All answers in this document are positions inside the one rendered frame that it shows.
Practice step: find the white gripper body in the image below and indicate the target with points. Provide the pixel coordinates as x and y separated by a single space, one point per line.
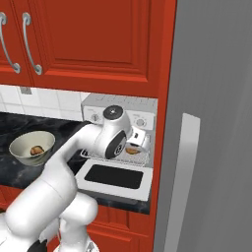
141 140

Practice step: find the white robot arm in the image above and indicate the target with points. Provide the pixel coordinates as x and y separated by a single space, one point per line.
49 193

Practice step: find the toasted brown bread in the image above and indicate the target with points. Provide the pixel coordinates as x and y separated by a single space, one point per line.
132 151

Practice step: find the round toaster oven knob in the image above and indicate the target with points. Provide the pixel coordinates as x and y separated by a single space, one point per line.
141 122
95 117

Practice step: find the white toaster oven door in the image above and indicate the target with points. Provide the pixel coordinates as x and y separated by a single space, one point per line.
113 187

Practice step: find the white toaster oven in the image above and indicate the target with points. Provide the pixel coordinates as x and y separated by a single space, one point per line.
98 106

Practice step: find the brown bread piece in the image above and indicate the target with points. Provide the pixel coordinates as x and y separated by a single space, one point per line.
36 150

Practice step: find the pale green bowl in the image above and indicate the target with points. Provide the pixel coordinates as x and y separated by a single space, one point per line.
23 156

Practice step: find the red cupboard side panel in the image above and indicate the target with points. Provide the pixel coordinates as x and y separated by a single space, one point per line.
164 82

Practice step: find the red base cupboard drawer front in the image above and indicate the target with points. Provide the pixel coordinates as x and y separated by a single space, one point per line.
128 220

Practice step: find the grey fridge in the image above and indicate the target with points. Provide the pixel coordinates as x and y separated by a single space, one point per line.
213 98

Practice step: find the red base cupboard door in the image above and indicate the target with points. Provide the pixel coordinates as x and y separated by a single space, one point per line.
121 242

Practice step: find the red wall cupboard door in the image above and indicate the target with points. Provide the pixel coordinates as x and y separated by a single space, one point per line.
10 42
98 39

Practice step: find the grey wall socket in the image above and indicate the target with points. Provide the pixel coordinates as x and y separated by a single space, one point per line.
25 90

